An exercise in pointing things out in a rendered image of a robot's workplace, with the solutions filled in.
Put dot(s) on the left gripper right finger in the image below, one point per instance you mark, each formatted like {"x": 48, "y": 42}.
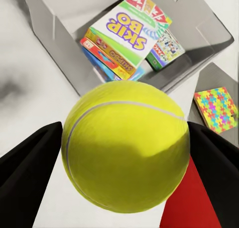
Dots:
{"x": 217, "y": 162}

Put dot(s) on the swivel chair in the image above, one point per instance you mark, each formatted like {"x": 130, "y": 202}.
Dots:
{"x": 189, "y": 206}

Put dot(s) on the tennis ball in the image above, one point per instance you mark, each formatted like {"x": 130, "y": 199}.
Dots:
{"x": 125, "y": 146}

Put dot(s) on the board game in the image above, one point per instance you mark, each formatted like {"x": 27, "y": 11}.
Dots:
{"x": 165, "y": 51}
{"x": 126, "y": 35}
{"x": 106, "y": 72}

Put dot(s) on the jigsaw puzzle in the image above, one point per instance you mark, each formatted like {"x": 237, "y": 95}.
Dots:
{"x": 217, "y": 109}

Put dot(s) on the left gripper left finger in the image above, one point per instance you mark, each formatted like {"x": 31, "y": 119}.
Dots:
{"x": 24, "y": 175}

